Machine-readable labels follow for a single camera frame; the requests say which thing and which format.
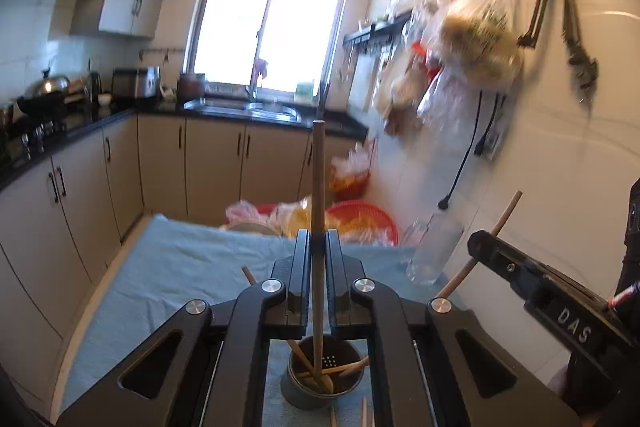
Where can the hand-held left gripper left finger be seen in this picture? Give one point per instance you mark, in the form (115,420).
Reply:
(302,277)

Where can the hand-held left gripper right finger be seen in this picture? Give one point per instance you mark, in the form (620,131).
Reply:
(334,277)

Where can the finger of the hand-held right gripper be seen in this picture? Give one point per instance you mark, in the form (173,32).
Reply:
(495,252)

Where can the light wooden chopstick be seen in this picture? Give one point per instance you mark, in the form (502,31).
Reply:
(364,413)
(332,418)
(507,212)
(318,177)

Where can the bunch of chopsticks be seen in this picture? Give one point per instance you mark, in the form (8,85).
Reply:
(306,361)

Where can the dark grey chopstick holder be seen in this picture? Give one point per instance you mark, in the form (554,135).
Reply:
(300,399)

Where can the clear glass mug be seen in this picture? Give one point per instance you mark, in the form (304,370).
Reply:
(435,252)

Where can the yellow plastic bag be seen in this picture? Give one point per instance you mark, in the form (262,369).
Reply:
(295,217)

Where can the red plastic basket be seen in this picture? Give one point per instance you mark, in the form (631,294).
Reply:
(370,214)

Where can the pink plastic bag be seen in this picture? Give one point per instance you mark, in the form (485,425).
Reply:
(245,211)

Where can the orange bin with clear bag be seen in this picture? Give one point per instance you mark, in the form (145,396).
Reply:
(352,177)

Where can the blue-green table towel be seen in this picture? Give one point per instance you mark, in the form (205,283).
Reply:
(190,267)

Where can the black kitchen countertop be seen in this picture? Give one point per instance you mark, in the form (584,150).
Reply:
(330,124)

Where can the white hanging plastic bag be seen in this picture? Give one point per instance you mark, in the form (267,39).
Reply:
(445,99)

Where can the hanging bag of brown food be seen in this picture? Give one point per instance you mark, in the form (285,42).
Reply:
(402,102)

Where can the steel sink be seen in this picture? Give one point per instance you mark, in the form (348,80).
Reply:
(235,109)

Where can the beige lower cabinets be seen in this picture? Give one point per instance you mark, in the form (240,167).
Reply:
(160,162)

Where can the green box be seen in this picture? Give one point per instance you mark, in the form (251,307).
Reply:
(304,93)

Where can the white hanging cutting board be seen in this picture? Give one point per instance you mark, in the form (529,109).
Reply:
(366,82)

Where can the sink faucet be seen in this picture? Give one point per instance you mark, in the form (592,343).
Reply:
(256,79)

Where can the hanging clear bag of food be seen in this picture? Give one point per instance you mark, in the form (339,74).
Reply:
(480,37)

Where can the brown clay pot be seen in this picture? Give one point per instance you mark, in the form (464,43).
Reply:
(191,88)

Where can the steel rice cooker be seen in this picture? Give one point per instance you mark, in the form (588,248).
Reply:
(137,83)

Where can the kitchen window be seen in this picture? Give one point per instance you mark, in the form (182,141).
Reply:
(270,17)

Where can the small white bowl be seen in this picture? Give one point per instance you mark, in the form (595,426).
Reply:
(105,99)

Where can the gas stove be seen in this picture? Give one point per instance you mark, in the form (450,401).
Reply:
(42,129)

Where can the black wok with lid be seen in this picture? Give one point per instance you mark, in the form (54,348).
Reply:
(47,89)

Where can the wall socket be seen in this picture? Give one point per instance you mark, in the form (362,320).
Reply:
(496,142)

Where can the black wall shelf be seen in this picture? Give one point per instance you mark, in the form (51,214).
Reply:
(372,32)

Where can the small utensil hook rail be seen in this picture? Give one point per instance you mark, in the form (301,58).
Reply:
(162,52)

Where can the small beige wall cabinet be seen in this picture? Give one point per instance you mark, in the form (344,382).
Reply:
(125,7)

